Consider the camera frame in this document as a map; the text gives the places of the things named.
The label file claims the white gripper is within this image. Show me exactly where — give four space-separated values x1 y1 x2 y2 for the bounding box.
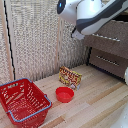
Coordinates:
70 27 85 41

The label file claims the brown drawer cabinet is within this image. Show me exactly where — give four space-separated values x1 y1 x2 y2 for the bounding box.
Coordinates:
82 19 128 83

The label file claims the yellow red snack box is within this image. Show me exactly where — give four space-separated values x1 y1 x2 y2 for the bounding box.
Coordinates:
58 65 83 91

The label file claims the red plastic bowl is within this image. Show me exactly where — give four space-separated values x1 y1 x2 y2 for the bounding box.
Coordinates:
55 86 75 104

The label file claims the red plastic shopping basket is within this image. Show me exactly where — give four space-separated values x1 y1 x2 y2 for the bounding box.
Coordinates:
0 77 53 128

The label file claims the silver drawer handle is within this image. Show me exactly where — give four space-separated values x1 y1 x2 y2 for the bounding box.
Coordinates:
95 54 121 67
91 32 122 43

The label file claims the black vertical frame strip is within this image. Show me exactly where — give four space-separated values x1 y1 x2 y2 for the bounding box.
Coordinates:
2 0 16 82

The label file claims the grey basket handle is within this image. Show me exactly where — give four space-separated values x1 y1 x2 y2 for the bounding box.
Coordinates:
0 77 33 89
7 94 53 123

